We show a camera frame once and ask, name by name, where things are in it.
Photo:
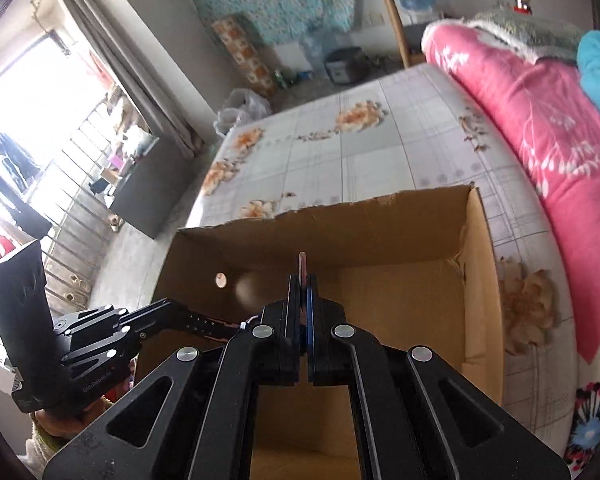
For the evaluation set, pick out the grey window curtain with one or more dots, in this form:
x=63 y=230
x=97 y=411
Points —
x=157 y=109

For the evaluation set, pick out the pink floral fleece blanket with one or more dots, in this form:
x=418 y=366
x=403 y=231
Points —
x=554 y=129

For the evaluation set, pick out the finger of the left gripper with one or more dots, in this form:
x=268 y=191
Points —
x=168 y=314

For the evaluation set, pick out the dark rice cooker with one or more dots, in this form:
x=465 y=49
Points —
x=348 y=65

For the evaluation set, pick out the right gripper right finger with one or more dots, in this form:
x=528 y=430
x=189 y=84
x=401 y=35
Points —
x=341 y=354

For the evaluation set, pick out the left hand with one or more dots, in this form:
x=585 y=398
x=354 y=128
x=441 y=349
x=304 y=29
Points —
x=65 y=419

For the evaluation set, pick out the wooden chair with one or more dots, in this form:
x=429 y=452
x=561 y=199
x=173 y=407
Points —
x=408 y=58

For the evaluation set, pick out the small mushroom figurine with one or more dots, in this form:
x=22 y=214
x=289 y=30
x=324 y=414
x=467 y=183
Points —
x=522 y=6

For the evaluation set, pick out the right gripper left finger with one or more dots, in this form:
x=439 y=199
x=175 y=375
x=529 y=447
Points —
x=266 y=352

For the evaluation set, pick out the dark grey cabinet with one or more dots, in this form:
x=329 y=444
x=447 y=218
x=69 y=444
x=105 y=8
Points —
x=145 y=197

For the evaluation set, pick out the patterned tall box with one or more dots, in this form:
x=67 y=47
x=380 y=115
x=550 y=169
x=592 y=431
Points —
x=245 y=55

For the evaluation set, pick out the white plastic bag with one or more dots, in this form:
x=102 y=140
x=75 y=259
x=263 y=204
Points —
x=242 y=107

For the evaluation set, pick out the green knit sleeve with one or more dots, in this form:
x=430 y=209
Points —
x=47 y=438

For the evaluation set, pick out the brown cardboard box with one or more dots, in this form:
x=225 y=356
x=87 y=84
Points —
x=415 y=275

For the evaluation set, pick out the purple pink kids smartwatch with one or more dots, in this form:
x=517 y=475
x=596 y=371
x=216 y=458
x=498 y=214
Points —
x=302 y=269

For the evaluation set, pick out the grey green patterned pillow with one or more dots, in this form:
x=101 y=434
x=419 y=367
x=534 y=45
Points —
x=532 y=38

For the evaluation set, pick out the floral plaid bed sheet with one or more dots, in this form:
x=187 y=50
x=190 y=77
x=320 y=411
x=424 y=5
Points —
x=411 y=130

